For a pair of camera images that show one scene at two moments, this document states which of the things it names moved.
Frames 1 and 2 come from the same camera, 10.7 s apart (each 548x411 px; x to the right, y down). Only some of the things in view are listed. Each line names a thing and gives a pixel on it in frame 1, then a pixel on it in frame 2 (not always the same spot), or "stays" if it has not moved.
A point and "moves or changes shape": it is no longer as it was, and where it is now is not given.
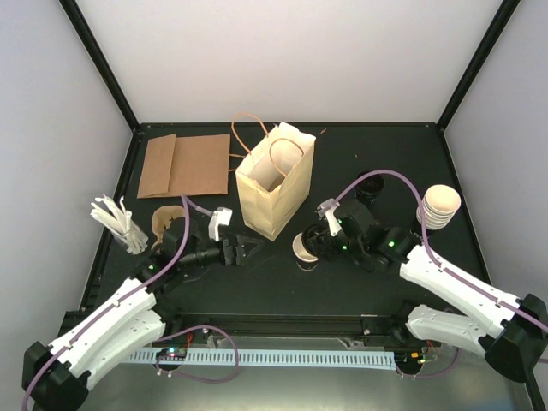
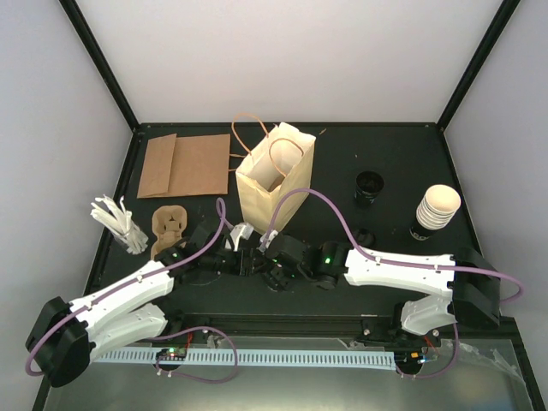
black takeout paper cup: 304,260 moves or changes shape
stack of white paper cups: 440,205 stays
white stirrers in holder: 118,221 stays
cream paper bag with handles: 274,180 stays
